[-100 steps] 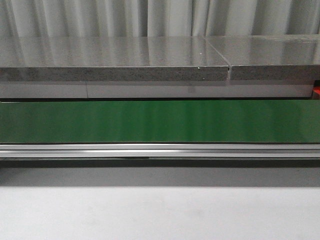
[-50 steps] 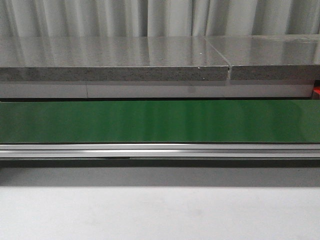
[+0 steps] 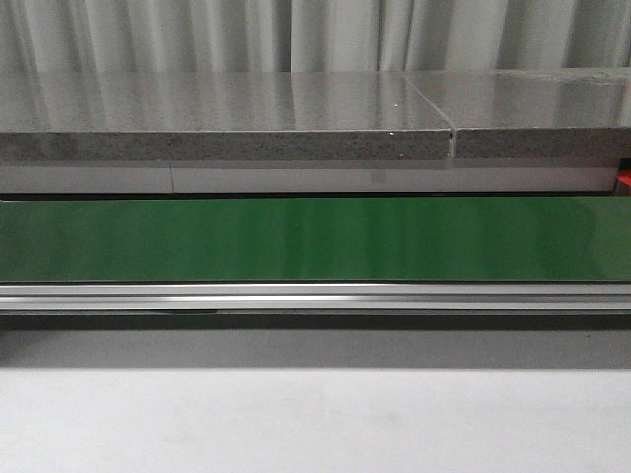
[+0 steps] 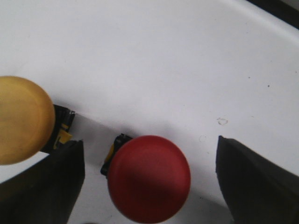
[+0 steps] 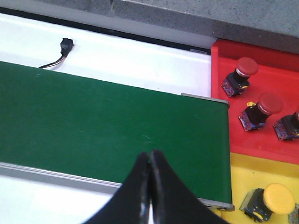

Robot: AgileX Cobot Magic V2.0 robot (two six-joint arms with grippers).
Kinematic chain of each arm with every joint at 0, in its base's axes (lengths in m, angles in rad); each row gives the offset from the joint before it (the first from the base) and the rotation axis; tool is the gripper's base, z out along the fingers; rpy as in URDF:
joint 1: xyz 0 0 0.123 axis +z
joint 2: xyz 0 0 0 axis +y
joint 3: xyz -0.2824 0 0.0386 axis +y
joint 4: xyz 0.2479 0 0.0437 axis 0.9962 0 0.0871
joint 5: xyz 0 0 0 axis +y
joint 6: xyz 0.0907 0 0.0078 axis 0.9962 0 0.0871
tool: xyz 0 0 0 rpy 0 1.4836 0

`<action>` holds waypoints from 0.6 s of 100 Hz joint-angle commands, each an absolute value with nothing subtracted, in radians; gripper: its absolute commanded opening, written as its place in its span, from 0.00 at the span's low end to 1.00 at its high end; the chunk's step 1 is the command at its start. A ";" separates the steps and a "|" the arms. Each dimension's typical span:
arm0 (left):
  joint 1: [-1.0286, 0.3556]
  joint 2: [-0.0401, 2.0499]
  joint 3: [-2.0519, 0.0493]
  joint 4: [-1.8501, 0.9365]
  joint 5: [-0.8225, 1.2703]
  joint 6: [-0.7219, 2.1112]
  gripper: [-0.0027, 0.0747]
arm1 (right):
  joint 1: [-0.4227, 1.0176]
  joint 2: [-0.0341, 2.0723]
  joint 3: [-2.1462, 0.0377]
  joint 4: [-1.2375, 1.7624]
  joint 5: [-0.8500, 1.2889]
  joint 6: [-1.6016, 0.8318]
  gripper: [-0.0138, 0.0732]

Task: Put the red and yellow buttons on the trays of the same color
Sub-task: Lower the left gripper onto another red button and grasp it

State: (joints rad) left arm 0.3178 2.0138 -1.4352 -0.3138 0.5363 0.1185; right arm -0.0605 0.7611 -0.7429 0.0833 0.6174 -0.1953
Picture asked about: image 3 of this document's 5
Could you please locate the grey stone slab right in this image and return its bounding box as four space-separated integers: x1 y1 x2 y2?
404 69 630 165

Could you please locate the red object at right edge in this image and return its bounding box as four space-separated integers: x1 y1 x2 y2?
614 169 631 197

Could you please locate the grey pleated curtain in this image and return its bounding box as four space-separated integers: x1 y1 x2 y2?
1 1 630 73

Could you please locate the grey stone slab left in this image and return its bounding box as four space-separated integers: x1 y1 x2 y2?
1 72 451 162

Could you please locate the green conveyor belt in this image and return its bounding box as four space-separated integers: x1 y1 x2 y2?
1 196 630 283

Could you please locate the white panel behind conveyor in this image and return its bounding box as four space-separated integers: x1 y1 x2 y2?
1 165 617 194

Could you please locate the aluminium conveyor side rail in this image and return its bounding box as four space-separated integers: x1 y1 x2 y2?
1 282 630 313

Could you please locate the grey stone slab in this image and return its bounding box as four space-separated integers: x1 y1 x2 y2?
1 72 451 162
404 69 630 165

